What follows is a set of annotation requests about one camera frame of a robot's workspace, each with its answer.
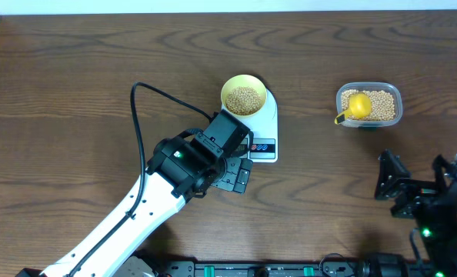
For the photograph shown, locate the soybeans in container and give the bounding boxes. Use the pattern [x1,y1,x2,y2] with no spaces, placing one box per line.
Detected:
[340,89,396,122]

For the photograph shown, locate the yellow plastic scoop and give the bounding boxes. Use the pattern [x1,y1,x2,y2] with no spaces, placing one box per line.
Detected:
[335,93,372,125]

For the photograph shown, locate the white digital kitchen scale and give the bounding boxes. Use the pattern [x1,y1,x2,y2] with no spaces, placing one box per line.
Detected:
[230,89,279,163]

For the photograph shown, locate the yellow plastic bowl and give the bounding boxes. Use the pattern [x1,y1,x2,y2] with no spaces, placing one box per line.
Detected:
[220,75,268,118]

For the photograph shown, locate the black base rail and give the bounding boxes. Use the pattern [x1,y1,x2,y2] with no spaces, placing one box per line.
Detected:
[135,252,437,277]

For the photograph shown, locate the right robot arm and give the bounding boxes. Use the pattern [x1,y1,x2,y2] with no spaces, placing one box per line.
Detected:
[374,150,457,276]

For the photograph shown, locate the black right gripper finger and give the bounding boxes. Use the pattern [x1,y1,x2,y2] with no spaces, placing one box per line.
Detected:
[374,149,411,200]
[432,155,455,189]

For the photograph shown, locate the clear plastic container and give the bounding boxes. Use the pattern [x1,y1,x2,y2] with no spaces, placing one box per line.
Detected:
[336,82,403,128]

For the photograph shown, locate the green tape strip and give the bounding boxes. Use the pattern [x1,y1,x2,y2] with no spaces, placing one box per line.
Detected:
[359,126,378,132]

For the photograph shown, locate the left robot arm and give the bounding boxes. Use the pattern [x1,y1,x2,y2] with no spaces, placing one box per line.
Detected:
[30,138,411,276]

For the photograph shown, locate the soybeans in bowl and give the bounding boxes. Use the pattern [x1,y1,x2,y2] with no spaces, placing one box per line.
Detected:
[225,86,263,115]

